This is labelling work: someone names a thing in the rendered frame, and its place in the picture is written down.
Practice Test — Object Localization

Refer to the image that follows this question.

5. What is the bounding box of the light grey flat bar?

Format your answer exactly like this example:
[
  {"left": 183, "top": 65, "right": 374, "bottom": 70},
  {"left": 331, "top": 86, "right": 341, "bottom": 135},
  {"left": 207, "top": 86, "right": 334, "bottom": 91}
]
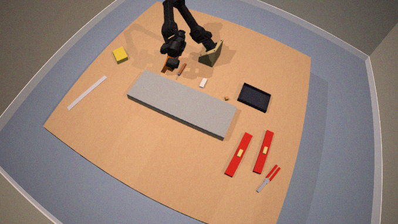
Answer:
[{"left": 67, "top": 76, "right": 107, "bottom": 111}]

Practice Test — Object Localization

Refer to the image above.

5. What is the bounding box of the red flat slab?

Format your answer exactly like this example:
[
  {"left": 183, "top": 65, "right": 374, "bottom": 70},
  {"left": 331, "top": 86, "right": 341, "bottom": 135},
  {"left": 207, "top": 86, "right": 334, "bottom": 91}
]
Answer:
[
  {"left": 253, "top": 130, "right": 274, "bottom": 174},
  {"left": 224, "top": 133, "right": 253, "bottom": 178}
]

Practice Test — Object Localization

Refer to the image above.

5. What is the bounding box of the grey panel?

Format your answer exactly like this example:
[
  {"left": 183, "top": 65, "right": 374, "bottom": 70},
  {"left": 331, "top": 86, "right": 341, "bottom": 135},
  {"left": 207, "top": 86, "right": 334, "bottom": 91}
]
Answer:
[{"left": 127, "top": 70, "right": 237, "bottom": 141}]

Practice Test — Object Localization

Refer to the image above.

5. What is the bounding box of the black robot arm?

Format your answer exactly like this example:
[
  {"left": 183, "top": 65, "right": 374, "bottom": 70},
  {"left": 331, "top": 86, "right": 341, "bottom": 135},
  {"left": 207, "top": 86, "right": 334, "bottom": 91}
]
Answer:
[{"left": 160, "top": 0, "right": 217, "bottom": 58}]

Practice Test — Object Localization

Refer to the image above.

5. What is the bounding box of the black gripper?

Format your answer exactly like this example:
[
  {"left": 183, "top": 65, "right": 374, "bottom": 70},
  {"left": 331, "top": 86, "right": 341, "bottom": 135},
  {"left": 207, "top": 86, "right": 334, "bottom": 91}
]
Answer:
[{"left": 166, "top": 42, "right": 186, "bottom": 69}]

